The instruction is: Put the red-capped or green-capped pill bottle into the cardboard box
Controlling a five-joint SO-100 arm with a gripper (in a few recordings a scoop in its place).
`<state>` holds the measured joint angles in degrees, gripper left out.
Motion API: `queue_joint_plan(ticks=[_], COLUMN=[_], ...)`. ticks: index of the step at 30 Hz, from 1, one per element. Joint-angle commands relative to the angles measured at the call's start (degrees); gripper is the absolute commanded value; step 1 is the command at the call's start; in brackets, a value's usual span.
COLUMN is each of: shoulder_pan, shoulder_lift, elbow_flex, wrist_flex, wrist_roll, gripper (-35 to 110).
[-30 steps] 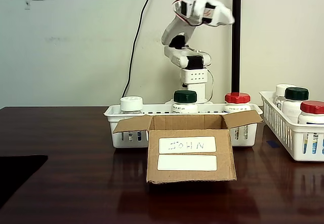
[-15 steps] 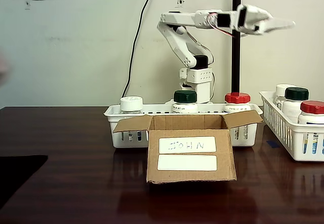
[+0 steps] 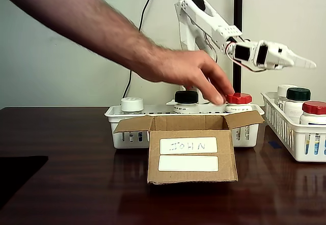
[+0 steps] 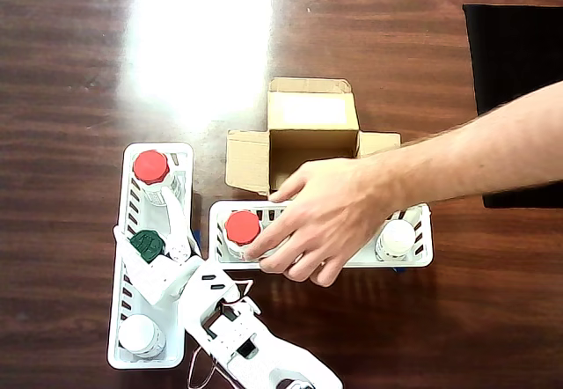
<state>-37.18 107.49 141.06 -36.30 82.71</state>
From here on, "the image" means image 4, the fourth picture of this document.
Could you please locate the person's bare forearm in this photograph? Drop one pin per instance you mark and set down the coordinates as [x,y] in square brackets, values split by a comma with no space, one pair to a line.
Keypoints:
[484,156]

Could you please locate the white slotted basket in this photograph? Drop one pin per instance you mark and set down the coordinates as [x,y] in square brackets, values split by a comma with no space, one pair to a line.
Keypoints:
[151,219]
[363,260]

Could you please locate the green-capped bottle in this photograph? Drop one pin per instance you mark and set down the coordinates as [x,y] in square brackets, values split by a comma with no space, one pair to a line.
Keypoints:
[147,244]

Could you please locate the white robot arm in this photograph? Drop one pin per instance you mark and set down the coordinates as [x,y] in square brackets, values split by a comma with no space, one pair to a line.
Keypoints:
[272,362]

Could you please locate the black cloth mat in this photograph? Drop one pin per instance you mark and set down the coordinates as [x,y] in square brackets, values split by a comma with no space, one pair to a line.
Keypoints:
[506,54]

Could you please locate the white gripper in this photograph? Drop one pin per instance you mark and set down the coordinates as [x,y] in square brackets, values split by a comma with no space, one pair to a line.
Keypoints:
[177,252]

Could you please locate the person's bare hand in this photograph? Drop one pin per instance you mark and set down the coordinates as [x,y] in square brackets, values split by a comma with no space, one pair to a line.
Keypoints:
[334,213]

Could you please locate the red-capped bottle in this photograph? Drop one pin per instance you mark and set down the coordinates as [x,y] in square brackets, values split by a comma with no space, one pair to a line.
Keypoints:
[151,166]
[242,227]

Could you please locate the cardboard box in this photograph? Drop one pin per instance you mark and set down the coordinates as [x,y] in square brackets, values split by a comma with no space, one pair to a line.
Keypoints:
[312,142]

